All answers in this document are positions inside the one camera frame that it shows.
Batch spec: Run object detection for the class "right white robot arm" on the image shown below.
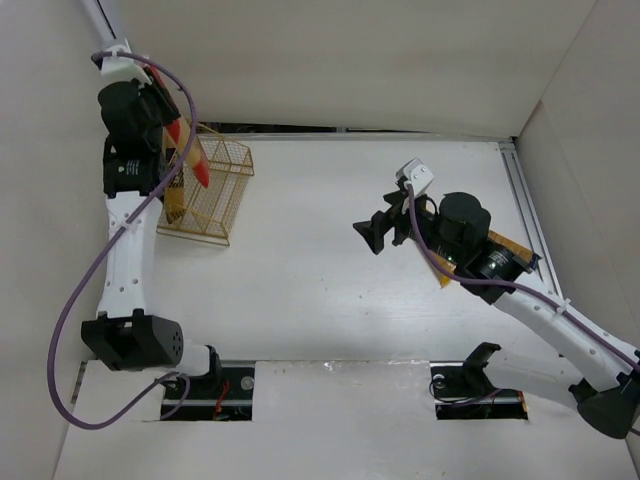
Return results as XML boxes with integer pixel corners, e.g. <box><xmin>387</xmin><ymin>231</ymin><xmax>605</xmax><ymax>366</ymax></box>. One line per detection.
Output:
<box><xmin>353</xmin><ymin>190</ymin><xmax>639</xmax><ymax>439</ymax></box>

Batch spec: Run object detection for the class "yellow wire mesh basket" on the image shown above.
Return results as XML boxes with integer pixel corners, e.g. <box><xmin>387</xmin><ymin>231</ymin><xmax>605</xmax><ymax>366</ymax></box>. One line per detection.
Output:
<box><xmin>157</xmin><ymin>124</ymin><xmax>255</xmax><ymax>246</ymax></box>

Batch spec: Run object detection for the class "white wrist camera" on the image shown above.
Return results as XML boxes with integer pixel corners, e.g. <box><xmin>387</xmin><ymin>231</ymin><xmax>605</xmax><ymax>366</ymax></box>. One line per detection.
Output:
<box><xmin>396</xmin><ymin>158</ymin><xmax>434</xmax><ymax>196</ymax></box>
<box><xmin>100</xmin><ymin>50</ymin><xmax>151</xmax><ymax>85</ymax></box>

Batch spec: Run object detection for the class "yellow spaghetti bag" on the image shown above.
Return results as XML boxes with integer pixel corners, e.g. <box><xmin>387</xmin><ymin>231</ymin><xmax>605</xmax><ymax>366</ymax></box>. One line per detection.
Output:
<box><xmin>414</xmin><ymin>209</ymin><xmax>454</xmax><ymax>290</ymax></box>

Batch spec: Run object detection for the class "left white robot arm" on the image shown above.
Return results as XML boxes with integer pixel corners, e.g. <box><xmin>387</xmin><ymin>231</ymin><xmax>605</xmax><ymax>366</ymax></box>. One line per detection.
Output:
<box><xmin>81</xmin><ymin>67</ymin><xmax>222</xmax><ymax>383</ymax></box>

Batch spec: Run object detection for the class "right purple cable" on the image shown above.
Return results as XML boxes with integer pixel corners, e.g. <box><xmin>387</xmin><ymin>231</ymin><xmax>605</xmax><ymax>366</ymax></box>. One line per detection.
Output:
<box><xmin>407</xmin><ymin>182</ymin><xmax>640</xmax><ymax>381</ymax></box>

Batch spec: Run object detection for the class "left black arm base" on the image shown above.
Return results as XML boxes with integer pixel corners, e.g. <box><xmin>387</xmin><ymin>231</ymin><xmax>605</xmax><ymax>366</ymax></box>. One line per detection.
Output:
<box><xmin>160</xmin><ymin>360</ymin><xmax>256</xmax><ymax>422</ymax></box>

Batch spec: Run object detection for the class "blue patterned spaghetti bag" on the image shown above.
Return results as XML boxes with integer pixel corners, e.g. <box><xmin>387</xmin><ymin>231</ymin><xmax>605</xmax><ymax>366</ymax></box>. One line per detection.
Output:
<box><xmin>488</xmin><ymin>230</ymin><xmax>541</xmax><ymax>271</ymax></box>

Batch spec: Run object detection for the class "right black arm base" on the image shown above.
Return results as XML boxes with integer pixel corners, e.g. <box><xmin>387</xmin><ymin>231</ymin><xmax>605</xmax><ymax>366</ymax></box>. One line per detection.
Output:
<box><xmin>428</xmin><ymin>342</ymin><xmax>528</xmax><ymax>421</ymax></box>

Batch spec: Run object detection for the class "navy label spaghetti bag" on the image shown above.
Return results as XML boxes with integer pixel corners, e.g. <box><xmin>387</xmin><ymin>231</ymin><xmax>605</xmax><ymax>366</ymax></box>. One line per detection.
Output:
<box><xmin>163</xmin><ymin>168</ymin><xmax>186</xmax><ymax>225</ymax></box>

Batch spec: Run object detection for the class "red spaghetti bag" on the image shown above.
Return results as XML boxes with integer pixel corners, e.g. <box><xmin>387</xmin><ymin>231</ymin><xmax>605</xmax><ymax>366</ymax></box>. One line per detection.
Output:
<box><xmin>143</xmin><ymin>66</ymin><xmax>210</xmax><ymax>188</ymax></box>

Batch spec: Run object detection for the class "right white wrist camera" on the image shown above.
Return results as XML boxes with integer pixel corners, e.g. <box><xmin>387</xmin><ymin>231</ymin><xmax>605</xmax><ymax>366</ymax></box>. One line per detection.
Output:
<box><xmin>396</xmin><ymin>158</ymin><xmax>434</xmax><ymax>196</ymax></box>

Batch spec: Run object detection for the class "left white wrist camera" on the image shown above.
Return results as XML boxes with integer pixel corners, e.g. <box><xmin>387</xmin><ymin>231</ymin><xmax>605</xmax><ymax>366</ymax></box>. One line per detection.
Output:
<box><xmin>100</xmin><ymin>50</ymin><xmax>151</xmax><ymax>85</ymax></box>

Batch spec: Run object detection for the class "aluminium rail right edge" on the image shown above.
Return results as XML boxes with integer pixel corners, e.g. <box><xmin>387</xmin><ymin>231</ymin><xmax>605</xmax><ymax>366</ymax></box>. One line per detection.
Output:
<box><xmin>498</xmin><ymin>141</ymin><xmax>564</xmax><ymax>297</ymax></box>

